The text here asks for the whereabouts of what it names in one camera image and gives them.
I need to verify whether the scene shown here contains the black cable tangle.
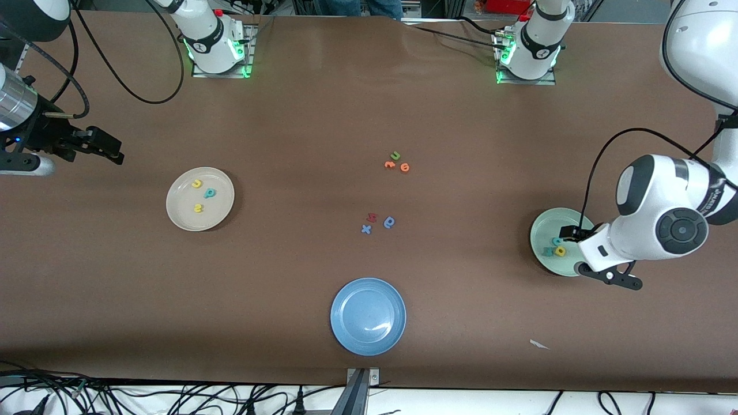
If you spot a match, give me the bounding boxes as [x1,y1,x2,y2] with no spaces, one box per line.
[0,360,347,415]

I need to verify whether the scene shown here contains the black left arm loop cable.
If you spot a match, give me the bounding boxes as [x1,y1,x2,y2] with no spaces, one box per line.
[662,0,738,111]

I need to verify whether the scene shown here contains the silver bracket plate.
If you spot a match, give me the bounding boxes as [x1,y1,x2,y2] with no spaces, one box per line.
[346,367,381,388]

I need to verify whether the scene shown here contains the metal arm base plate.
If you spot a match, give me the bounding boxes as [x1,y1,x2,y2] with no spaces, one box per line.
[191,23,255,78]
[495,26,557,86]

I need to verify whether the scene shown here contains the blue round plate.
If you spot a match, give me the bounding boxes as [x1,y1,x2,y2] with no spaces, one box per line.
[330,277,407,356]

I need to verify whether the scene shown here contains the black arm loop cable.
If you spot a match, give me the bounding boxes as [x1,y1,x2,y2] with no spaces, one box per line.
[72,0,185,105]
[662,0,738,111]

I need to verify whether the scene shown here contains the person legs in jeans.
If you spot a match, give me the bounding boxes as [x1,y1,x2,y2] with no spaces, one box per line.
[320,0,404,21]

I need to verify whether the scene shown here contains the black right arm loop cable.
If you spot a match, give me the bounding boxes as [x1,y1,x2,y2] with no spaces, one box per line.
[72,0,185,105]

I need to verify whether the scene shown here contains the red box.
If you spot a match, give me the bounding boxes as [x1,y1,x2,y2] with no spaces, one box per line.
[484,0,534,15]

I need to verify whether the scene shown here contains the pale green round plate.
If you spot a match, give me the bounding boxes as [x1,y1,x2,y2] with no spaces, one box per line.
[530,207,597,277]

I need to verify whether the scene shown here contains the black base supply cable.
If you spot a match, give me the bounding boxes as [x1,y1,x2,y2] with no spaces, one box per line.
[398,16,508,52]

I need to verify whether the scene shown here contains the beige round plate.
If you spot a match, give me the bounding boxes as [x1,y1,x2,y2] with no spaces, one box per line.
[165,167,236,232]

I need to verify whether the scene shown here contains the dark metal post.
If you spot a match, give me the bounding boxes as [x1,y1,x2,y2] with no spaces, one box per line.
[332,369,370,415]

